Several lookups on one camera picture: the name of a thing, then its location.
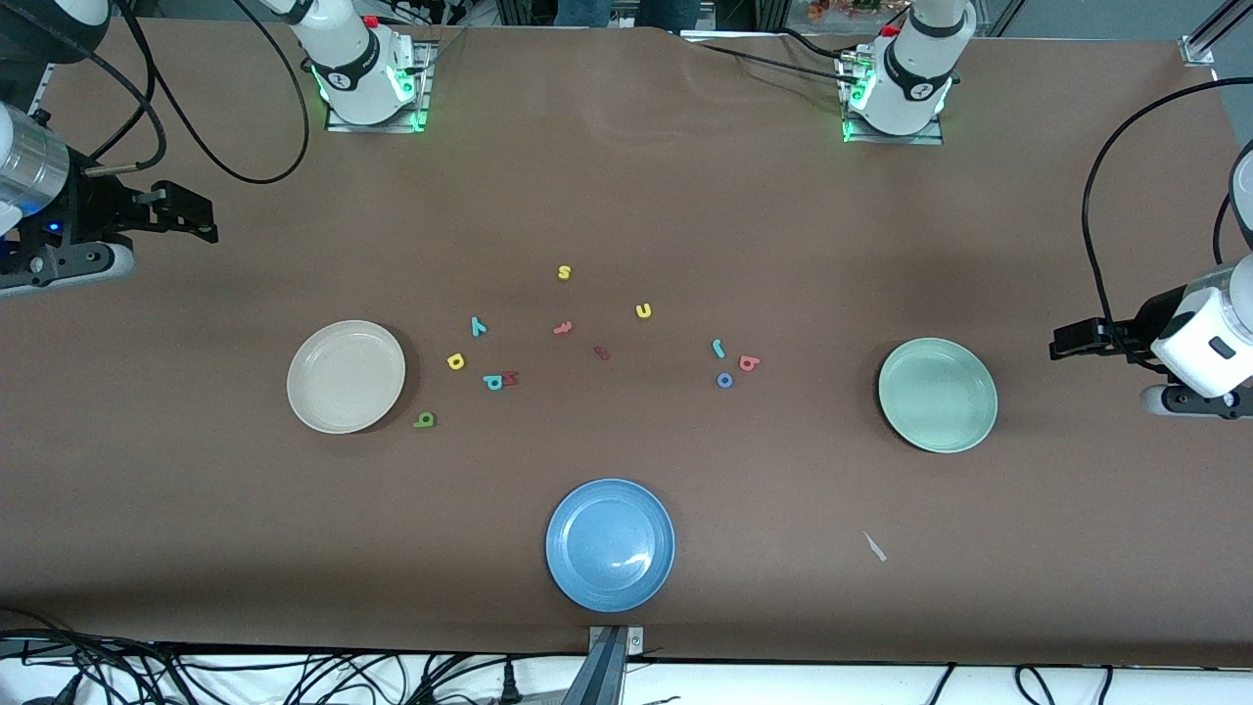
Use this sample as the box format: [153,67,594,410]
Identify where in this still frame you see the pale green round plate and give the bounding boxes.
[877,337,999,454]

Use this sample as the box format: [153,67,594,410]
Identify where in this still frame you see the beige round plate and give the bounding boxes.
[286,319,407,435]

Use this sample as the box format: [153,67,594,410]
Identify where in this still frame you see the brown table cover sheet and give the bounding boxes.
[0,18,1253,669]

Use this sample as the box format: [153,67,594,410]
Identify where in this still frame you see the person legs in jeans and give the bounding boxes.
[556,0,701,30]

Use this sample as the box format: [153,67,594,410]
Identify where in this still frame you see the blue round plate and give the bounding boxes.
[544,478,676,614]

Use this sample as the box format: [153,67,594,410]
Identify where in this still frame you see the long black looped cable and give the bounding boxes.
[116,0,312,187]

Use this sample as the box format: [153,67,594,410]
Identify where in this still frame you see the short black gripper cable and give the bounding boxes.
[83,44,167,177]

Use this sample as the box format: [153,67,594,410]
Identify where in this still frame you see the long black arm cable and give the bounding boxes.
[1080,76,1253,329]

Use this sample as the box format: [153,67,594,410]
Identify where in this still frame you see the aluminium frame rail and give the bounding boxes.
[1180,0,1253,66]
[27,59,60,115]

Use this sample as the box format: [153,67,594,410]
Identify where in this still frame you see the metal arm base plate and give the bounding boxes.
[325,39,435,134]
[840,54,946,147]

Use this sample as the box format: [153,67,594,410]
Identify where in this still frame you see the black base cable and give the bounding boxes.
[685,37,853,81]
[778,25,855,60]

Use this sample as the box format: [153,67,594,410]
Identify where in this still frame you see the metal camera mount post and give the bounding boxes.
[563,625,647,705]

